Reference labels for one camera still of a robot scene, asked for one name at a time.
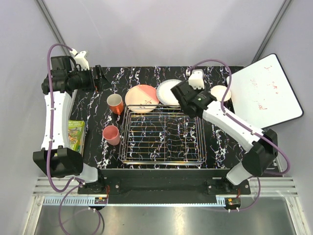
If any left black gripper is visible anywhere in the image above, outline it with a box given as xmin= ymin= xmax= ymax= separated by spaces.
xmin=68 ymin=65 xmax=112 ymax=93

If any orange white bowl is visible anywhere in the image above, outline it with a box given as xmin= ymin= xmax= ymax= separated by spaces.
xmin=210 ymin=85 xmax=231 ymax=102

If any white grey rimmed plate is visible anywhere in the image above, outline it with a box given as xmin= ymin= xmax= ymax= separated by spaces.
xmin=156 ymin=79 xmax=181 ymax=107

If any pink cream floral plate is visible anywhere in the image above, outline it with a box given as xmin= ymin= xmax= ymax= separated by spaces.
xmin=125 ymin=85 xmax=159 ymax=113

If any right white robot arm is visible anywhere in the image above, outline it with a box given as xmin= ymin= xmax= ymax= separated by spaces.
xmin=171 ymin=81 xmax=278 ymax=194

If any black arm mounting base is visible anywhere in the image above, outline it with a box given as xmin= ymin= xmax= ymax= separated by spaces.
xmin=78 ymin=168 xmax=251 ymax=195

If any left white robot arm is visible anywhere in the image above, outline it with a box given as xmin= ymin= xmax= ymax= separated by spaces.
xmin=33 ymin=51 xmax=112 ymax=194

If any orange ceramic mug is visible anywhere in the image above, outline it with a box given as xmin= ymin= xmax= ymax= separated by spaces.
xmin=107 ymin=94 xmax=124 ymax=115

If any green treehouse book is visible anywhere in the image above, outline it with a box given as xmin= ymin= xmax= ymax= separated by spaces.
xmin=68 ymin=120 xmax=86 ymax=155

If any pink plastic cup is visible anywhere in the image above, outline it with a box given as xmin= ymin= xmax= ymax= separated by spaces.
xmin=102 ymin=125 xmax=120 ymax=146

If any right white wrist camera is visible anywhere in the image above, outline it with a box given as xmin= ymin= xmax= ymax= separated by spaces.
xmin=186 ymin=70 xmax=205 ymax=90

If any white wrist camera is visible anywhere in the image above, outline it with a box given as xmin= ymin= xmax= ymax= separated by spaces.
xmin=69 ymin=48 xmax=90 ymax=70
xmin=186 ymin=70 xmax=205 ymax=90

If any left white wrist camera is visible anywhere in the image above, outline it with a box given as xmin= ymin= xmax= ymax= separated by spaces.
xmin=69 ymin=48 xmax=90 ymax=70

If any metal wire dish rack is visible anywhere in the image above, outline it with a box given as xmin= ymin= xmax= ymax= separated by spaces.
xmin=119 ymin=104 xmax=207 ymax=166

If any white whiteboard black frame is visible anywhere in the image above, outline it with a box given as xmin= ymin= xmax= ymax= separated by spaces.
xmin=226 ymin=53 xmax=304 ymax=128

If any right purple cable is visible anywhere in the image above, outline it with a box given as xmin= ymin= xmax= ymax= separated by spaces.
xmin=186 ymin=58 xmax=291 ymax=212

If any purple cable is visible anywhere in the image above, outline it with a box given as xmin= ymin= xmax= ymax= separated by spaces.
xmin=186 ymin=58 xmax=291 ymax=212
xmin=45 ymin=43 xmax=106 ymax=235

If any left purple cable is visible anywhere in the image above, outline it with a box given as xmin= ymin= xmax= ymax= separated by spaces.
xmin=45 ymin=43 xmax=106 ymax=235

